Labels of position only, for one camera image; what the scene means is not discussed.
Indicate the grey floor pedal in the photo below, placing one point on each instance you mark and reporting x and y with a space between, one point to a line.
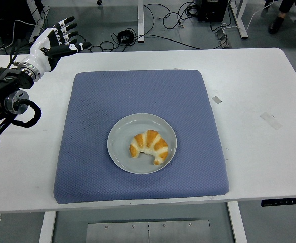
219 35

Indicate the person's leg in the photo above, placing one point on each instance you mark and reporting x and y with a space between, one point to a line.
276 24

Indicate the large grey tape piece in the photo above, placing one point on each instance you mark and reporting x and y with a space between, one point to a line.
271 121

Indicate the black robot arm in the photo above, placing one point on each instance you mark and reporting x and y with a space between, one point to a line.
1 81

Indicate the blue quilted mat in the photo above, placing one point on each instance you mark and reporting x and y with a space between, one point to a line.
137 91

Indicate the white table leg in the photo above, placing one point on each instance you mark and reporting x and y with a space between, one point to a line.
237 225
47 227

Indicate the black cabinet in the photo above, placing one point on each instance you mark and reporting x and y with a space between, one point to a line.
6 15

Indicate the small grey tape piece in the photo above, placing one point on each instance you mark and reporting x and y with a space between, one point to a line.
216 99

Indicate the black computer box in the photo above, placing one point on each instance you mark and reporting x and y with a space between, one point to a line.
211 10

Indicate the black table control panel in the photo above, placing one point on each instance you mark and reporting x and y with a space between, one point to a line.
284 202

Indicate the round grey plate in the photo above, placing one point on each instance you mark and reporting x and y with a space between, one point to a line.
122 126

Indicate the golden striped croissant bread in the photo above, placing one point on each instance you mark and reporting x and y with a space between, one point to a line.
150 141

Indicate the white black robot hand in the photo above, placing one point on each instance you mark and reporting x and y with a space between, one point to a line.
37 57

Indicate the white desk frame leg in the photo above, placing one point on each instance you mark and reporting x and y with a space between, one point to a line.
240 20
140 20
35 10

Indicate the grey metal plate with screws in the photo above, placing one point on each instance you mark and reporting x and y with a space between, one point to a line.
147 233

